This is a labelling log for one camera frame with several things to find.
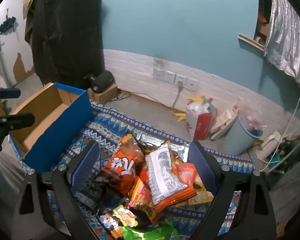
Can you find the black folded umbrella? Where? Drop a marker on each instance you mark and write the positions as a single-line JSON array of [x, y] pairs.
[[7, 23]]

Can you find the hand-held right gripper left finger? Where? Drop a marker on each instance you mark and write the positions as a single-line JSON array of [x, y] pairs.
[[86, 167]]

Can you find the white plastic bag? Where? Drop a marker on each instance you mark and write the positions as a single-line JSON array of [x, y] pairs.
[[196, 107]]

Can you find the black hanging cloth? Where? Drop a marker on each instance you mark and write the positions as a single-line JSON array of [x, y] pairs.
[[65, 30]]

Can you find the white door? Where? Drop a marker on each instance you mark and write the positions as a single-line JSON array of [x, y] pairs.
[[12, 45]]

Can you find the banana peel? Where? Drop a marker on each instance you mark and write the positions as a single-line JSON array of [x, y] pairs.
[[180, 117]]

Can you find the orange white-print snack bag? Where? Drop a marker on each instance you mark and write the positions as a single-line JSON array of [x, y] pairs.
[[122, 165]]

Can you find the white kettle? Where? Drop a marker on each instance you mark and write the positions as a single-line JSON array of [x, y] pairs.
[[267, 145]]

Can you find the flat cardboard pieces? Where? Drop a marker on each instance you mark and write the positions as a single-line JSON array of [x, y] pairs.
[[225, 122]]

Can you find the white wall socket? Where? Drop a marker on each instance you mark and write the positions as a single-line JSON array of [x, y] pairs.
[[170, 77], [192, 83], [181, 78], [158, 73]]

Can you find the red and white bag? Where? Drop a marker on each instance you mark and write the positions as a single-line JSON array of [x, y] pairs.
[[200, 127]]

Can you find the silver foil curtain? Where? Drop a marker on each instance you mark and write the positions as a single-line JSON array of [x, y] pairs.
[[285, 42]]

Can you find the wooden window sill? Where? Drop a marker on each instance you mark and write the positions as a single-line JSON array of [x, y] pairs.
[[250, 41]]

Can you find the pile of snack packets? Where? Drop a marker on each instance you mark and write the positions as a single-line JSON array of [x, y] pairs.
[[165, 170]]

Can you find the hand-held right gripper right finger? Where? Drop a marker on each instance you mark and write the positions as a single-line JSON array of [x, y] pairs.
[[202, 167]]

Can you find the red yellow striped snack bag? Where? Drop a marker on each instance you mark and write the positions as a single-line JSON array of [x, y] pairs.
[[140, 197]]

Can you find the black snack bag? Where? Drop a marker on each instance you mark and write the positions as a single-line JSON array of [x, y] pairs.
[[90, 195]]

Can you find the light blue trash bin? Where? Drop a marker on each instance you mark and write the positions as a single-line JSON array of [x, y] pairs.
[[240, 140]]

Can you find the blue cardboard box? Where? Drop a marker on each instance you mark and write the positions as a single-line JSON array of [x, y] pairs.
[[65, 140]]

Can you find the blue patterned mat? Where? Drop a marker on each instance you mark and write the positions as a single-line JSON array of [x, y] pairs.
[[110, 122]]

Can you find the green snack bag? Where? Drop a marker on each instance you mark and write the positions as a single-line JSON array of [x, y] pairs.
[[145, 235]]

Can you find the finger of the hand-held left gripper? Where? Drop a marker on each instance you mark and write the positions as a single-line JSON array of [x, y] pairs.
[[10, 93], [20, 120]]

